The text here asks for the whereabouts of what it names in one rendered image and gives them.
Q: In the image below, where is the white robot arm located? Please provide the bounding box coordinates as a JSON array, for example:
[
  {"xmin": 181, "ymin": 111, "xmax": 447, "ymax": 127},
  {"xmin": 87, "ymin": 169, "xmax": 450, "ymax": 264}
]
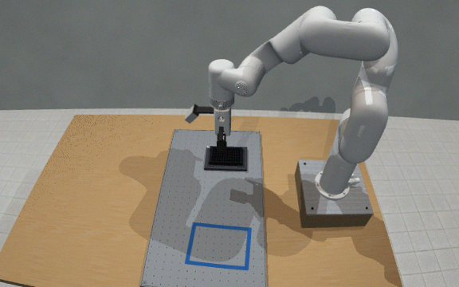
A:
[{"xmin": 209, "ymin": 6, "xmax": 398, "ymax": 200}]

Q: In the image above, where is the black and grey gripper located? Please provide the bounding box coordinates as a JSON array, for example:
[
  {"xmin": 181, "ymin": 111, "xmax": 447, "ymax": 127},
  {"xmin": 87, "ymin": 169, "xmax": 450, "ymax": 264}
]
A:
[{"xmin": 210, "ymin": 104, "xmax": 234, "ymax": 151}]

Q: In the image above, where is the blue taped rectangle outline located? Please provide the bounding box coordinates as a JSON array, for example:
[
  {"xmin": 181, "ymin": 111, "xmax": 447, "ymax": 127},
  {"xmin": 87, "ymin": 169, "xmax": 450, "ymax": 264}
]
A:
[{"xmin": 185, "ymin": 222, "xmax": 252, "ymax": 270}]

